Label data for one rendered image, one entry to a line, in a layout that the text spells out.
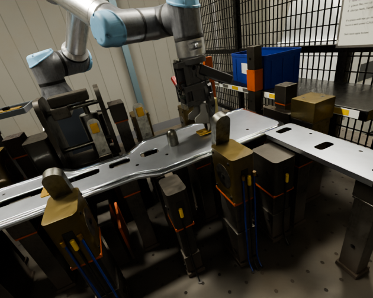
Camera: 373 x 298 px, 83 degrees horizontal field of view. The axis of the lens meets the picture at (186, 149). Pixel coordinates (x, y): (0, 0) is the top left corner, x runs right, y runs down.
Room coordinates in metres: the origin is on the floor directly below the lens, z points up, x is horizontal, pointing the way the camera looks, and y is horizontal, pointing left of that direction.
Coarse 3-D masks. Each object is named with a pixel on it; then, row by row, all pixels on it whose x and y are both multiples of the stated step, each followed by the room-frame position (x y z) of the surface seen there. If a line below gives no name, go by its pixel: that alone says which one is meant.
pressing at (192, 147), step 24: (240, 120) 0.65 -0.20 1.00; (264, 120) 0.62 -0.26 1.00; (144, 144) 0.61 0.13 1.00; (192, 144) 0.55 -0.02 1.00; (96, 168) 0.52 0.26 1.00; (120, 168) 0.49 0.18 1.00; (144, 168) 0.47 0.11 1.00; (168, 168) 0.45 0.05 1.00; (0, 192) 0.49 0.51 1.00; (24, 192) 0.47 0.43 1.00; (96, 192) 0.41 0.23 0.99; (0, 216) 0.38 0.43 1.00; (24, 216) 0.37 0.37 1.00
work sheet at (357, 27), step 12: (348, 0) 0.78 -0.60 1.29; (360, 0) 0.74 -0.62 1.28; (372, 0) 0.71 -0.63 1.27; (348, 12) 0.77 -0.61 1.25; (360, 12) 0.74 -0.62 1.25; (372, 12) 0.70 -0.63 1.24; (348, 24) 0.76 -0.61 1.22; (360, 24) 0.73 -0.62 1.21; (372, 24) 0.70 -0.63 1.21; (348, 36) 0.76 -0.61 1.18; (360, 36) 0.72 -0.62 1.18; (372, 36) 0.69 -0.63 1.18
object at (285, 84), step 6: (282, 84) 0.70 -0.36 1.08; (288, 84) 0.69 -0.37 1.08; (294, 84) 0.68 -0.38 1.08; (276, 90) 0.70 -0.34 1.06; (282, 90) 0.68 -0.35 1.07; (288, 90) 0.67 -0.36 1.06; (294, 90) 0.67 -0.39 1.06; (276, 96) 0.70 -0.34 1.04; (282, 96) 0.67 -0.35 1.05; (288, 96) 0.67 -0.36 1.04; (294, 96) 0.68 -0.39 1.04; (276, 102) 0.70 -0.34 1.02; (282, 102) 0.67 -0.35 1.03; (288, 102) 0.67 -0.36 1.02; (282, 108) 0.68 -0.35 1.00; (288, 108) 0.67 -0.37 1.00
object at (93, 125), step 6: (90, 120) 0.64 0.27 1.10; (96, 120) 0.65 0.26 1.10; (90, 126) 0.63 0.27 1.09; (96, 126) 0.64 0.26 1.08; (90, 132) 0.63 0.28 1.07; (96, 132) 0.63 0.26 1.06; (102, 132) 0.64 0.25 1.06; (96, 138) 0.63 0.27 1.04; (102, 138) 0.63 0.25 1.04; (96, 144) 0.62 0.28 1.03; (102, 144) 0.63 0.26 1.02; (102, 150) 0.62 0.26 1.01; (108, 150) 0.63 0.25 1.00
